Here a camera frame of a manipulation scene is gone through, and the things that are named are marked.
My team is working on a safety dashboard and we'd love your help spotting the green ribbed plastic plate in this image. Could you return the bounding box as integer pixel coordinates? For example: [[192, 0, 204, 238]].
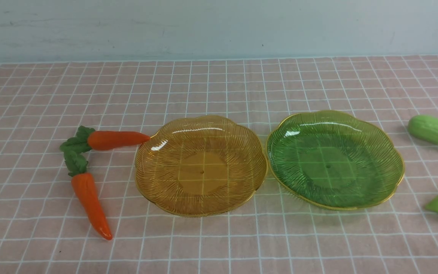
[[265, 110, 405, 210]]

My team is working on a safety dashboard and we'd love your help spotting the amber ribbed plastic plate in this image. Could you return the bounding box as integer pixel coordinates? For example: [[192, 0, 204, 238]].
[[135, 115, 269, 217]]

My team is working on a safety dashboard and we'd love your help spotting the pink checkered tablecloth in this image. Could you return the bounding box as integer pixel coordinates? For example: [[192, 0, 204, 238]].
[[0, 56, 438, 274]]

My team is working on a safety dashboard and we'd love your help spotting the toy carrot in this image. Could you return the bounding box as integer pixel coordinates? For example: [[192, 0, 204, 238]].
[[64, 150, 113, 241], [59, 126, 151, 154]]

